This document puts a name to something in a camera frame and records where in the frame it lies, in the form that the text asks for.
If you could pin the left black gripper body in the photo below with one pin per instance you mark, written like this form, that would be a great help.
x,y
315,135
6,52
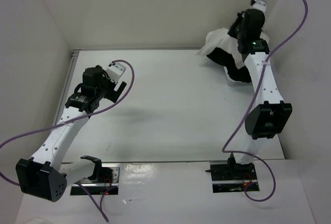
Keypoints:
x,y
107,87

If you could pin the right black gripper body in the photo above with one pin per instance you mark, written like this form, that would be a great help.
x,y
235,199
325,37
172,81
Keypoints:
x,y
239,30

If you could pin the white skirt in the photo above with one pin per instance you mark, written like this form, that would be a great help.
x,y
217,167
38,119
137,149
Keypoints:
x,y
220,39

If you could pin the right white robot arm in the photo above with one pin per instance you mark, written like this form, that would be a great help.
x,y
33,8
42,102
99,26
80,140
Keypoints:
x,y
268,113

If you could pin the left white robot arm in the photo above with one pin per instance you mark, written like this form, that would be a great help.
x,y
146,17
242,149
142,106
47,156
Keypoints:
x,y
41,175

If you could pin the black skirt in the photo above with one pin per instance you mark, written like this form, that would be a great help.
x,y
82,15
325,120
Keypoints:
x,y
232,63

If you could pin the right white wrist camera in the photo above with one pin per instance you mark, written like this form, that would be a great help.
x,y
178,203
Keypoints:
x,y
259,5

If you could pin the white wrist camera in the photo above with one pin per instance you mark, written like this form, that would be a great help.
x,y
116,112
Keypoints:
x,y
115,71
259,5

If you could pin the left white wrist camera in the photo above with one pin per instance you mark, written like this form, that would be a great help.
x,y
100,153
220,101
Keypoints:
x,y
115,71

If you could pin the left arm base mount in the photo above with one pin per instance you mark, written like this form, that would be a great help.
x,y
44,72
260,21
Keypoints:
x,y
108,182

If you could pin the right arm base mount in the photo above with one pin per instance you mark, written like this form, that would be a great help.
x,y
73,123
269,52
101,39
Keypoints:
x,y
229,176

